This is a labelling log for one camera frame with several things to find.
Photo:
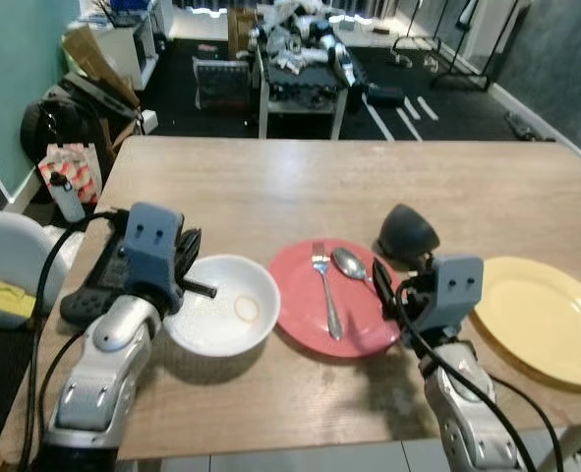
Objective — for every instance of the red white patterned bag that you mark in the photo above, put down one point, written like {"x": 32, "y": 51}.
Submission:
{"x": 69, "y": 177}

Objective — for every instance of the brown cardboard box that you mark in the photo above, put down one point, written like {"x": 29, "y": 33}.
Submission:
{"x": 98, "y": 59}

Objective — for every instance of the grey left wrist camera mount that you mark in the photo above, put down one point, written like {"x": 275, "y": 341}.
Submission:
{"x": 152, "y": 251}

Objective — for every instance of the cluttered work table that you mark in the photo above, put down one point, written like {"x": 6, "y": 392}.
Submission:
{"x": 300, "y": 84}

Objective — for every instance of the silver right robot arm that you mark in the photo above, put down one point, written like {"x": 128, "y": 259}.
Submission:
{"x": 467, "y": 413}

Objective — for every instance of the white bowl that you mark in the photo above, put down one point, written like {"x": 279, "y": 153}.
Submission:
{"x": 226, "y": 320}

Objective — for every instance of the white chair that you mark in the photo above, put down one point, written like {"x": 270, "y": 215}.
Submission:
{"x": 15, "y": 246}

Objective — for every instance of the white cabinet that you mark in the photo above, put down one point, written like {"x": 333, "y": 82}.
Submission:
{"x": 123, "y": 44}

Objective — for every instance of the dark grey cup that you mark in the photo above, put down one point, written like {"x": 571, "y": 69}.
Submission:
{"x": 408, "y": 234}

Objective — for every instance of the black backpack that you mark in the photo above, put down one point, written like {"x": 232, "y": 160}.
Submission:
{"x": 59, "y": 123}

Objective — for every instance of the silver fork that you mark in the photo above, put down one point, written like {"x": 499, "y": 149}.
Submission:
{"x": 327, "y": 295}

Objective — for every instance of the red plate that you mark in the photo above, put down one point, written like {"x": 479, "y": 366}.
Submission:
{"x": 300, "y": 305}

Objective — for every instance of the black metal rack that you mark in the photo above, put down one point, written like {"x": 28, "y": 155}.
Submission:
{"x": 457, "y": 44}

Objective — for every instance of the black flat device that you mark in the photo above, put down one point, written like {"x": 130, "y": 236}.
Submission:
{"x": 98, "y": 285}

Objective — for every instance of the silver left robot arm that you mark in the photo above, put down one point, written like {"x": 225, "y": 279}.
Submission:
{"x": 108, "y": 354}

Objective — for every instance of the yellow plate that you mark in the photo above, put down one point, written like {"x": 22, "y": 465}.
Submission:
{"x": 541, "y": 320}

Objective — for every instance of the yellow cloth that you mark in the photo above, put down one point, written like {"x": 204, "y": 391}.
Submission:
{"x": 0, "y": 300}

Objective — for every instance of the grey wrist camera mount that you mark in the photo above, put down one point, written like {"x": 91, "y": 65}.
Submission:
{"x": 152, "y": 251}
{"x": 452, "y": 290}

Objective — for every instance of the grey crate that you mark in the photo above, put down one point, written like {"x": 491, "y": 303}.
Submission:
{"x": 221, "y": 84}

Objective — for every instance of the silver spoon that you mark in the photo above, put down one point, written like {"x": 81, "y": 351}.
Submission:
{"x": 349, "y": 263}

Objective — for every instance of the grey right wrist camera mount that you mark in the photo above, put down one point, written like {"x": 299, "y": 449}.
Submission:
{"x": 452, "y": 290}

